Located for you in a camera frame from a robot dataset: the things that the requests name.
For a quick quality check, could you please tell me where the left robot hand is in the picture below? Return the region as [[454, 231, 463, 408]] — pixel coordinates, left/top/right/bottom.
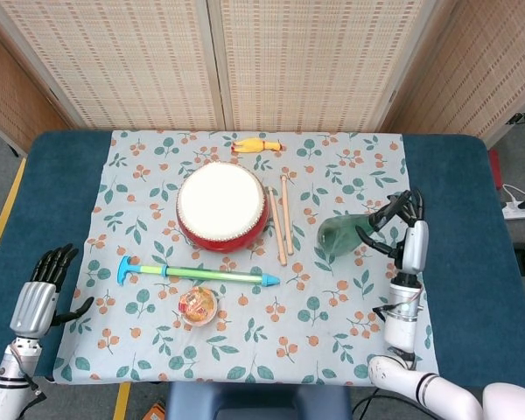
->
[[9, 243, 95, 340]]

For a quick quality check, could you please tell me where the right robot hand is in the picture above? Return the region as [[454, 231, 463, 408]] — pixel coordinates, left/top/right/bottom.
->
[[354, 188, 431, 275]]

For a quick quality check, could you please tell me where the green spray bottle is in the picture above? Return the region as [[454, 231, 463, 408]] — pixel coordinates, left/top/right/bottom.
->
[[317, 213, 389, 259]]

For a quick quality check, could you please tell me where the white power strip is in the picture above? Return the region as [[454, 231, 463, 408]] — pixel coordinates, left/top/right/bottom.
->
[[501, 199, 525, 221]]

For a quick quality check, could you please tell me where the wooden drumstick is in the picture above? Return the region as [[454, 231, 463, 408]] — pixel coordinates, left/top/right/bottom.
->
[[280, 174, 295, 256], [265, 185, 288, 267]]

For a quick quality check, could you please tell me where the floral patterned tablecloth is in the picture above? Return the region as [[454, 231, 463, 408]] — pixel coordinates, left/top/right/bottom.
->
[[52, 129, 441, 388]]

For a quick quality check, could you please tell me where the clear cup of candies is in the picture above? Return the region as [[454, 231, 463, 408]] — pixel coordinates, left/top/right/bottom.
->
[[177, 287, 218, 327]]

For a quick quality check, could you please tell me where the green blue water pump toy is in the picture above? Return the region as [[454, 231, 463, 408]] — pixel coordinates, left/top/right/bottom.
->
[[116, 255, 281, 289]]

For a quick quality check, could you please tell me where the yellow rubber chicken toy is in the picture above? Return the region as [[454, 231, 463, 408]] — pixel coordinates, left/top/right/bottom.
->
[[230, 136, 284, 155]]

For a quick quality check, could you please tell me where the red drum white skin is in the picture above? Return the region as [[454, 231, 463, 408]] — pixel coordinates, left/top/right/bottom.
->
[[175, 160, 271, 253]]

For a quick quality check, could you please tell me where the blue chair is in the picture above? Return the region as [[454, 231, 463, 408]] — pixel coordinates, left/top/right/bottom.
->
[[164, 381, 352, 420]]

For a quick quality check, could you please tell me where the bamboo folding screen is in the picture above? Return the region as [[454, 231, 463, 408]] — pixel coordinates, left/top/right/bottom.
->
[[0, 0, 525, 154]]

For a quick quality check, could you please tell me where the black cable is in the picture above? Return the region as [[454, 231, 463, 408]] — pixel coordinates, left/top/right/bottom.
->
[[350, 388, 380, 420]]

